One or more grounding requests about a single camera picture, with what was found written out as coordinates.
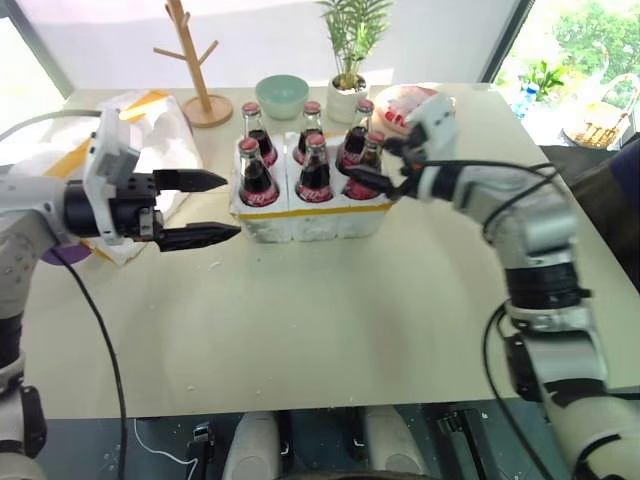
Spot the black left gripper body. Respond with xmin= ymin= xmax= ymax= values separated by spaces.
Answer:
xmin=106 ymin=172 xmax=166 ymax=243

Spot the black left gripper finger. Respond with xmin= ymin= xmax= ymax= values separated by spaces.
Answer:
xmin=157 ymin=222 xmax=243 ymax=253
xmin=152 ymin=168 xmax=229 ymax=194

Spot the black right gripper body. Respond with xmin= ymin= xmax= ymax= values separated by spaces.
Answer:
xmin=391 ymin=126 xmax=427 ymax=198

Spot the glass cola bottle red cap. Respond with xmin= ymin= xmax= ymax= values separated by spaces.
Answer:
xmin=237 ymin=136 xmax=281 ymax=209
xmin=292 ymin=100 xmax=327 ymax=166
xmin=241 ymin=101 xmax=280 ymax=169
xmin=294 ymin=132 xmax=334 ymax=204
xmin=341 ymin=130 xmax=390 ymax=202
xmin=335 ymin=98 xmax=377 ymax=174

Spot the white foam crate yellow tape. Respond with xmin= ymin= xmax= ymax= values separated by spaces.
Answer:
xmin=228 ymin=130 xmax=394 ymax=245

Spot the pink and red snack bag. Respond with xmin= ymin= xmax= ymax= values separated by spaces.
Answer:
xmin=372 ymin=83 xmax=458 ymax=134

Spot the green plant in white pot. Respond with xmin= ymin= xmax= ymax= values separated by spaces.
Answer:
xmin=315 ymin=0 xmax=394 ymax=124

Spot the purple round disc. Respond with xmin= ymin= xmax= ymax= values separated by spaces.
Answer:
xmin=39 ymin=243 xmax=95 ymax=267

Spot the wooden mug tree stand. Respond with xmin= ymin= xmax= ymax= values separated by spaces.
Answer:
xmin=152 ymin=0 xmax=236 ymax=129

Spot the pale green ceramic bowl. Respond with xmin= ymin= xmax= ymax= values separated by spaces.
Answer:
xmin=254 ymin=74 xmax=310 ymax=122

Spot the blue water bottle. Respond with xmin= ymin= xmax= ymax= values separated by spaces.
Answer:
xmin=513 ymin=82 xmax=542 ymax=121

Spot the white rounded leg shell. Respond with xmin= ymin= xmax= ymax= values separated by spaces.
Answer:
xmin=361 ymin=406 xmax=427 ymax=480
xmin=221 ymin=411 xmax=282 ymax=480

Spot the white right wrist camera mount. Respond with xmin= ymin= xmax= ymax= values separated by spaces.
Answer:
xmin=405 ymin=93 xmax=460 ymax=162

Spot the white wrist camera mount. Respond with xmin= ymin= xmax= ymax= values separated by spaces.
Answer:
xmin=82 ymin=107 xmax=142 ymax=247
xmin=405 ymin=93 xmax=460 ymax=162

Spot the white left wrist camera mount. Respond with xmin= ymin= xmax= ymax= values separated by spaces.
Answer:
xmin=82 ymin=107 xmax=142 ymax=247

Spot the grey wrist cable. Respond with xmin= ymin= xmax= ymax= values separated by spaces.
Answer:
xmin=0 ymin=108 xmax=107 ymax=144

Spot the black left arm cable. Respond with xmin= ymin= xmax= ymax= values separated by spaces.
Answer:
xmin=48 ymin=243 xmax=128 ymax=480

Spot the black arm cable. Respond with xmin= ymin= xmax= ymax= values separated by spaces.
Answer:
xmin=423 ymin=159 xmax=564 ymax=480
xmin=48 ymin=243 xmax=128 ymax=480

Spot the woven basket with handle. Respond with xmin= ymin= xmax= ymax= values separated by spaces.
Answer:
xmin=560 ymin=73 xmax=640 ymax=150

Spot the black metal bracket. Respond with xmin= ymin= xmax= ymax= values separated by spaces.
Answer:
xmin=183 ymin=421 xmax=217 ymax=480
xmin=433 ymin=406 xmax=502 ymax=480

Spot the thin white cord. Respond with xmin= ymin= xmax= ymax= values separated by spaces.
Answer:
xmin=133 ymin=418 xmax=202 ymax=467

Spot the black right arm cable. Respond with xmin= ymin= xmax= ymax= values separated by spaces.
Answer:
xmin=423 ymin=159 xmax=564 ymax=480

